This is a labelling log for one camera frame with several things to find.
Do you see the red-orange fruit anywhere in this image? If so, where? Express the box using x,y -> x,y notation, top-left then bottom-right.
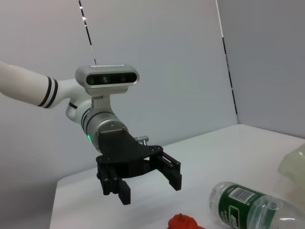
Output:
166,213 -> 206,229

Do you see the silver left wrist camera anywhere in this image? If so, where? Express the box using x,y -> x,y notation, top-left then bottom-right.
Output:
75,63 -> 140,113

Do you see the translucent green fruit plate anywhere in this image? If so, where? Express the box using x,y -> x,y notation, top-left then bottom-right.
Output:
277,145 -> 305,198

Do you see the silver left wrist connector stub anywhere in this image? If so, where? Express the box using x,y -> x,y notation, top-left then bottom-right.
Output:
133,135 -> 151,146

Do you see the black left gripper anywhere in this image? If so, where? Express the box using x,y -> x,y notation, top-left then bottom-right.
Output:
96,130 -> 183,206

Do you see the clear green-label water bottle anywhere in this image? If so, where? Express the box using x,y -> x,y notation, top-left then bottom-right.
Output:
208,181 -> 305,229

